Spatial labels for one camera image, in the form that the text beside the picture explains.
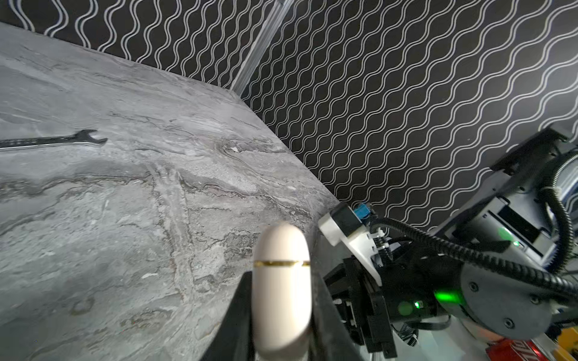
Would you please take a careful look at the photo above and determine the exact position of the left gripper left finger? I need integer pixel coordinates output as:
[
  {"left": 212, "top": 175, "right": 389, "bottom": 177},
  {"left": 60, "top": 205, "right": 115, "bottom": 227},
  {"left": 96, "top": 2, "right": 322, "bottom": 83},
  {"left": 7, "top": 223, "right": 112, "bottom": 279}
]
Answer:
[{"left": 201, "top": 272, "right": 254, "bottom": 361}]

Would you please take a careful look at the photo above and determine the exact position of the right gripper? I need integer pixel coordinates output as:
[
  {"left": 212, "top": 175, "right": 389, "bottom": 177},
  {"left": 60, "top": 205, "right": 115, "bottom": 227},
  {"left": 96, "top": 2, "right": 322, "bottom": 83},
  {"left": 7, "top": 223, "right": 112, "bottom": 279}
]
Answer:
[{"left": 324, "top": 257, "right": 452, "bottom": 359}]

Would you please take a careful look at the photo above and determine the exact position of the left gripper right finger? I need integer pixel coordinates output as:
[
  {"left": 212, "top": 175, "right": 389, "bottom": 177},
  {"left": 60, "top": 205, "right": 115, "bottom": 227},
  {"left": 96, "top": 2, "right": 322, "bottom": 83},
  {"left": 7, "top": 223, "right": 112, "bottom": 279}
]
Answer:
[{"left": 309, "top": 270, "right": 363, "bottom": 361}]

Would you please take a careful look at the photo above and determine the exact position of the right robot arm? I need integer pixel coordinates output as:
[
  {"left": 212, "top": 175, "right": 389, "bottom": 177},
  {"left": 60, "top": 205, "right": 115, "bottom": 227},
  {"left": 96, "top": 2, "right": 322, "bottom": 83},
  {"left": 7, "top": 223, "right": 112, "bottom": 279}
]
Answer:
[{"left": 319, "top": 125, "right": 577, "bottom": 358}]

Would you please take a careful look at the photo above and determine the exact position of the red soda can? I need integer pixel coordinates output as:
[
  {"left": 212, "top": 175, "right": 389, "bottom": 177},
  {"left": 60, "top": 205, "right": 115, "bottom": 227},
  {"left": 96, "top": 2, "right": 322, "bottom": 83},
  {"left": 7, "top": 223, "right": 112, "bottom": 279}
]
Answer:
[{"left": 486, "top": 339, "right": 549, "bottom": 361}]

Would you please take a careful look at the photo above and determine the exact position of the silver combination wrench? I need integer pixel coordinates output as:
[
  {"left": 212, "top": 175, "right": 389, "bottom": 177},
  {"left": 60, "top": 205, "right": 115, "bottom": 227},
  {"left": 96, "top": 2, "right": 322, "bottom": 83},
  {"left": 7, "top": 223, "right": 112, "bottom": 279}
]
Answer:
[{"left": 1, "top": 129, "right": 108, "bottom": 150}]

